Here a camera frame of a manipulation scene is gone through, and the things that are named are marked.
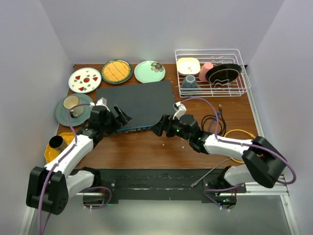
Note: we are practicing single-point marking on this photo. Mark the grey green saucer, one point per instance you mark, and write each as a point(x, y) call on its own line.
point(61, 112)

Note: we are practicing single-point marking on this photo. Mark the dark bronze mug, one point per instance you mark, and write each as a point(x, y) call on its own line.
point(57, 143)

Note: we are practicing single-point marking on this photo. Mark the cream ceramic mug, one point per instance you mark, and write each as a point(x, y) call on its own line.
point(69, 103)

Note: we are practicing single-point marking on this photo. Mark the yellow scalloped plate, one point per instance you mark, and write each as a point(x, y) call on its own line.
point(50, 154)

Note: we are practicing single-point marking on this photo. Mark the white wire dish rack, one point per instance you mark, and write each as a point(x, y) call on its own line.
point(217, 57)

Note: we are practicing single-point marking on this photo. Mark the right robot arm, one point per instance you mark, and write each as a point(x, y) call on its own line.
point(262, 162)

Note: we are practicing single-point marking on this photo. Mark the yellow woven pattern plate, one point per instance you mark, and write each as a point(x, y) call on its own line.
point(116, 72)

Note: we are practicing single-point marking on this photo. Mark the black round plate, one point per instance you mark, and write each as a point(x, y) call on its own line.
point(223, 74)

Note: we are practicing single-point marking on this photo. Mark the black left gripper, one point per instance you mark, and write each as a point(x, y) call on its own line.
point(122, 118)

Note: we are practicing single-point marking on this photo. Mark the pink cup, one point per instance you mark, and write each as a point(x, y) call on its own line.
point(204, 69)

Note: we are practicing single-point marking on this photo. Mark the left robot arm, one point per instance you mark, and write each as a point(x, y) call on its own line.
point(50, 187)

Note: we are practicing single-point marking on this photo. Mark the mint green flower plate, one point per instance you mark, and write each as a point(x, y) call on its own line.
point(149, 71)

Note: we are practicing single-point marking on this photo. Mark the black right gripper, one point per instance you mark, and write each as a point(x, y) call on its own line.
point(165, 124)

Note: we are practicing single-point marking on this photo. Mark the cream square bowl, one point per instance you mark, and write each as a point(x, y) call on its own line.
point(188, 66)

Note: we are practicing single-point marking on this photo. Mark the white strawberry pattern plate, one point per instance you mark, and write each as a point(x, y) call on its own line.
point(85, 80)

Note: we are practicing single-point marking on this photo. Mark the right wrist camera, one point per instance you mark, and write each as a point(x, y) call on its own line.
point(180, 110)

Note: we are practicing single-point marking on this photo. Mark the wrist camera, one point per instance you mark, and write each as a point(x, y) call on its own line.
point(101, 102)
point(180, 110)

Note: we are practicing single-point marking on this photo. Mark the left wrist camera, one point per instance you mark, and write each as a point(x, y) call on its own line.
point(101, 102)

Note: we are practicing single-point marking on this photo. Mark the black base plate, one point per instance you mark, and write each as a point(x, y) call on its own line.
point(152, 184)

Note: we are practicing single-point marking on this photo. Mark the grey blue mug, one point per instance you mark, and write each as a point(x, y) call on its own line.
point(189, 83)

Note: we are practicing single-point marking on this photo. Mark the black network switch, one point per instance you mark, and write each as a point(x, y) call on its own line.
point(145, 103)

